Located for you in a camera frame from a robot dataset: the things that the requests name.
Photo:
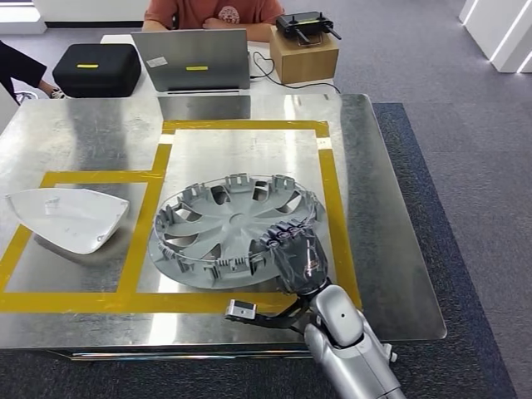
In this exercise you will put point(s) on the black zip carry case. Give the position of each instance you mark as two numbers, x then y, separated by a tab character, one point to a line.
97	77

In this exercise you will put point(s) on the white plastic mirror housing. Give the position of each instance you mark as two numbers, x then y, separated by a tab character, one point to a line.
70	220

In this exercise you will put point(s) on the person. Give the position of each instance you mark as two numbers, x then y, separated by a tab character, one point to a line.
20	69
216	14

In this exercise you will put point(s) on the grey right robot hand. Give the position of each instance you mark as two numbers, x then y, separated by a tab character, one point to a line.
301	259

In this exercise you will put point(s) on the grey plastic wheel cover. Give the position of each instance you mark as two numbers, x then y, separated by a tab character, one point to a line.
207	220

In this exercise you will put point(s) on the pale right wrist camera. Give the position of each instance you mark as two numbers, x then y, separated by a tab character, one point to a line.
241	310

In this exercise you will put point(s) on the steel workbench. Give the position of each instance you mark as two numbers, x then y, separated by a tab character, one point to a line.
373	220

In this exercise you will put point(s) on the brown cardboard box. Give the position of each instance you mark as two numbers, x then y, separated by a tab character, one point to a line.
303	63

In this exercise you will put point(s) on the grey laptop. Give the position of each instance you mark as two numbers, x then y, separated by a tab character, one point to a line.
191	58

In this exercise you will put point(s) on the black remote controller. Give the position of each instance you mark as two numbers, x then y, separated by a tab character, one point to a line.
303	25

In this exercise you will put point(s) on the white lit display plinth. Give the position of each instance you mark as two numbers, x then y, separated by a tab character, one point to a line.
494	33

